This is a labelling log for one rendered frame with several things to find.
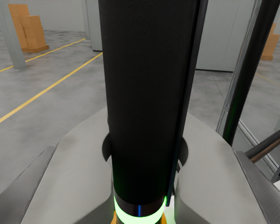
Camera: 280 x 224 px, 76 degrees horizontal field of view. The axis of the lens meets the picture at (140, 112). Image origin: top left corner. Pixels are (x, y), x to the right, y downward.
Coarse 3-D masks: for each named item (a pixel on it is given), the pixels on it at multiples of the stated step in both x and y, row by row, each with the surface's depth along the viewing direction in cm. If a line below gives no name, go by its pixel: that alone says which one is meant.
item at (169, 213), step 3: (171, 207) 18; (165, 210) 17; (168, 210) 17; (171, 210) 17; (165, 213) 17; (168, 213) 17; (171, 213) 17; (165, 216) 17; (168, 216) 17; (171, 216) 17; (168, 219) 16; (171, 219) 16; (168, 222) 16; (171, 222) 16; (174, 222) 16
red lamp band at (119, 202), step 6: (114, 192) 11; (120, 198) 10; (162, 198) 10; (120, 204) 10; (126, 204) 10; (132, 204) 10; (138, 204) 10; (144, 204) 10; (150, 204) 10; (156, 204) 10; (162, 204) 11; (126, 210) 10; (132, 210) 10; (138, 210) 10; (144, 210) 10; (150, 210) 10; (156, 210) 11
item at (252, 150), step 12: (264, 0) 10; (276, 0) 10; (264, 12) 11; (276, 12) 11; (264, 24) 11; (252, 36) 11; (264, 36) 11; (252, 48) 12; (252, 60) 12; (240, 72) 13; (252, 72) 12; (240, 84) 13; (240, 96) 13; (240, 108) 14; (228, 120) 15; (228, 132) 15; (276, 132) 27; (264, 144) 24; (252, 156) 22
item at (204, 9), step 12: (204, 0) 6; (204, 12) 6; (192, 24) 7; (192, 36) 6; (192, 48) 7; (192, 60) 7; (192, 72) 7; (180, 96) 8; (180, 108) 8; (180, 120) 8; (180, 132) 8; (180, 144) 9; (168, 180) 11; (168, 192) 11; (168, 204) 12
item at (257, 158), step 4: (276, 140) 27; (272, 144) 26; (276, 144) 27; (268, 148) 26; (272, 148) 26; (260, 152) 25; (264, 152) 25; (268, 152) 26; (256, 156) 24; (260, 156) 24; (252, 160) 23; (256, 160) 24
